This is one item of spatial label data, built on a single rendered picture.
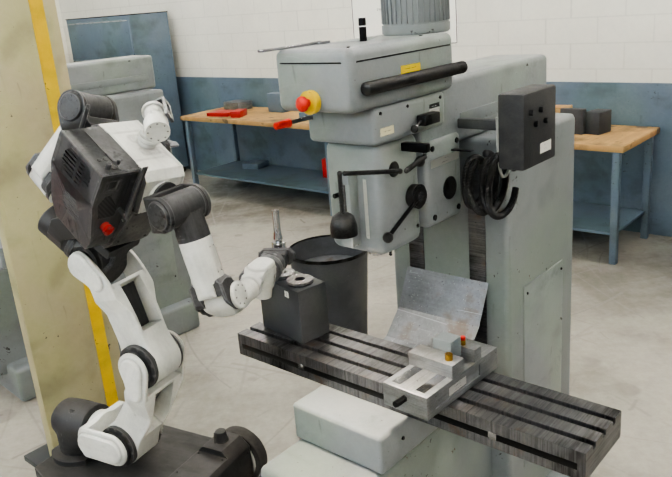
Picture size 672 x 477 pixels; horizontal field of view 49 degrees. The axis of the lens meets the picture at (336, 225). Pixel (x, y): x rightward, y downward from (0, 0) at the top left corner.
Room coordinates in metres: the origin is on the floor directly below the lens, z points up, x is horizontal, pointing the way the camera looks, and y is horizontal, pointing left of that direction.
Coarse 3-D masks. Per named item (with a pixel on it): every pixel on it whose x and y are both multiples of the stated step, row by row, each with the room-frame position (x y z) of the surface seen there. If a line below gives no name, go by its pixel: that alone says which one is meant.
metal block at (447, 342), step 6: (438, 336) 1.88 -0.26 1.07; (444, 336) 1.87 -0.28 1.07; (450, 336) 1.87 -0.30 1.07; (456, 336) 1.87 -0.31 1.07; (438, 342) 1.86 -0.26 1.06; (444, 342) 1.85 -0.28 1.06; (450, 342) 1.84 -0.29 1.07; (456, 342) 1.85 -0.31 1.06; (438, 348) 1.86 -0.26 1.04; (444, 348) 1.85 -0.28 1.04; (450, 348) 1.83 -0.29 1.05; (456, 348) 1.85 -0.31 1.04; (456, 354) 1.85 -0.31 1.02
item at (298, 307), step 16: (288, 272) 2.33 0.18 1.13; (288, 288) 2.22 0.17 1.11; (304, 288) 2.21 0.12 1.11; (320, 288) 2.24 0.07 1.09; (272, 304) 2.29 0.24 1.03; (288, 304) 2.22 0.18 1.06; (304, 304) 2.20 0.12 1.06; (320, 304) 2.24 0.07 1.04; (272, 320) 2.30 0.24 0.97; (288, 320) 2.23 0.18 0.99; (304, 320) 2.19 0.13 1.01; (320, 320) 2.23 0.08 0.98; (288, 336) 2.24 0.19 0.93; (304, 336) 2.19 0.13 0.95
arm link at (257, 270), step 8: (248, 264) 2.07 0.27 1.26; (256, 264) 2.07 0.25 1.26; (264, 264) 2.08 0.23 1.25; (272, 264) 2.09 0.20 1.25; (248, 272) 2.04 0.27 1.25; (256, 272) 2.03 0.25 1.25; (264, 272) 2.03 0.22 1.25; (240, 280) 2.03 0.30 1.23; (256, 280) 2.02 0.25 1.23; (264, 280) 2.04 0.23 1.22
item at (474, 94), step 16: (480, 64) 2.44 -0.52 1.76; (496, 64) 2.40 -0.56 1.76; (512, 64) 2.43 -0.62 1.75; (528, 64) 2.51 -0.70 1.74; (544, 64) 2.60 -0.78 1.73; (464, 80) 2.20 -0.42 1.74; (480, 80) 2.27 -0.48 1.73; (496, 80) 2.34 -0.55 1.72; (512, 80) 2.42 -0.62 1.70; (528, 80) 2.51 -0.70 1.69; (544, 80) 2.60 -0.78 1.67; (448, 96) 2.13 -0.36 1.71; (464, 96) 2.20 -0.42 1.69; (480, 96) 2.27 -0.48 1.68; (496, 96) 2.34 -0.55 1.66; (448, 112) 2.13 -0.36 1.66; (464, 112) 2.19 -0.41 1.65; (480, 112) 2.26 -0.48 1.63; (496, 112) 2.34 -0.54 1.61; (432, 128) 2.07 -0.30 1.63; (448, 128) 2.13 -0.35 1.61
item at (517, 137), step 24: (504, 96) 1.97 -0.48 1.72; (528, 96) 1.95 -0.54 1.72; (552, 96) 2.06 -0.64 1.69; (504, 120) 1.97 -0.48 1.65; (528, 120) 1.95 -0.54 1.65; (552, 120) 2.06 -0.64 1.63; (504, 144) 1.97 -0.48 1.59; (528, 144) 1.95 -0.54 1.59; (552, 144) 2.06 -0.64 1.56; (504, 168) 1.97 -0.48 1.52; (528, 168) 1.95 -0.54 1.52
